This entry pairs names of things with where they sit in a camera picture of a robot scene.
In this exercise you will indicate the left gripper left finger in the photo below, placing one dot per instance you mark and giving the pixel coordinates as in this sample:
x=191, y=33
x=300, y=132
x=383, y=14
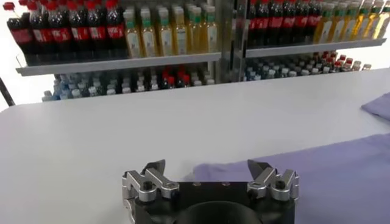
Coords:
x=152, y=182

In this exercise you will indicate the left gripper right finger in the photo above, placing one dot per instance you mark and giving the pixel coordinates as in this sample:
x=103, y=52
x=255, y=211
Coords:
x=268, y=182

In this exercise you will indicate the purple printed t-shirt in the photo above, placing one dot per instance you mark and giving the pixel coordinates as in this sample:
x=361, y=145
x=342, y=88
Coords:
x=304, y=182

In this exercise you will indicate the cola bottle red cap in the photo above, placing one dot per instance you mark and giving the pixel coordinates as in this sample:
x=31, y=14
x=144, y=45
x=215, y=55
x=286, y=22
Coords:
x=42, y=35
x=262, y=24
x=21, y=36
x=288, y=22
x=252, y=24
x=80, y=33
x=115, y=30
x=348, y=61
x=171, y=81
x=97, y=32
x=275, y=22
x=338, y=64
x=186, y=80
x=301, y=21
x=61, y=34
x=313, y=20

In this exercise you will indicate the blue drink bottle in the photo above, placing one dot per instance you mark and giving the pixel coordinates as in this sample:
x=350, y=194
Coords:
x=257, y=77
x=47, y=95
x=64, y=93
x=250, y=76

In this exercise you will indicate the grey metal shelf unit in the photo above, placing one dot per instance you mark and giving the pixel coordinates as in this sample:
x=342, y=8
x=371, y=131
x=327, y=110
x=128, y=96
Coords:
x=122, y=63
x=304, y=48

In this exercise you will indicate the black diagonal pole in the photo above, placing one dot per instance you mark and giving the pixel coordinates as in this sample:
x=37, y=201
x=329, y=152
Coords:
x=6, y=92

